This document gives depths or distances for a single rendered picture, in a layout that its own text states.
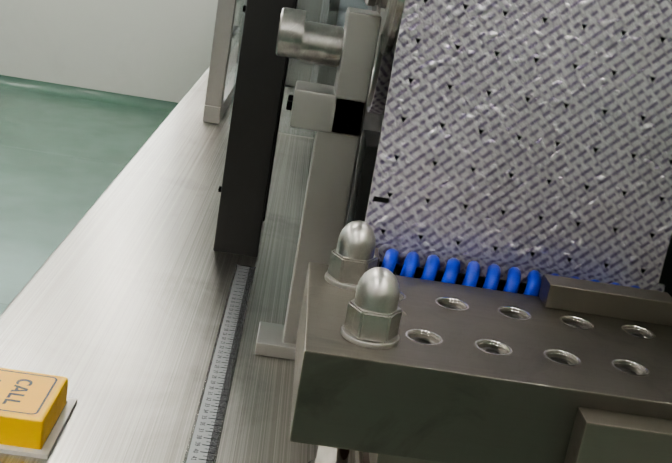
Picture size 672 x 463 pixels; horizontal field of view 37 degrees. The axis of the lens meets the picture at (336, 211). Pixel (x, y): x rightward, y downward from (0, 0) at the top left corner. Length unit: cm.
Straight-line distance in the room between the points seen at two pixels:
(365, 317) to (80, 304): 41
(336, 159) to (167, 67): 561
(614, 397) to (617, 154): 23
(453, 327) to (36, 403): 29
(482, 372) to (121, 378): 33
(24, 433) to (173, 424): 11
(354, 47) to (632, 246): 27
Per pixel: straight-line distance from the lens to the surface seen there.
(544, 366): 63
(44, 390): 74
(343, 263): 68
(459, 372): 59
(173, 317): 94
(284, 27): 81
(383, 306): 60
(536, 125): 76
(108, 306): 95
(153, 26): 641
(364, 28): 81
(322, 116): 81
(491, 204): 77
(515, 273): 76
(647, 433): 61
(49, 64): 658
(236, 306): 98
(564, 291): 73
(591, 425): 60
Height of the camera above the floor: 126
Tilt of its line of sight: 16 degrees down
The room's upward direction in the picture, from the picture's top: 10 degrees clockwise
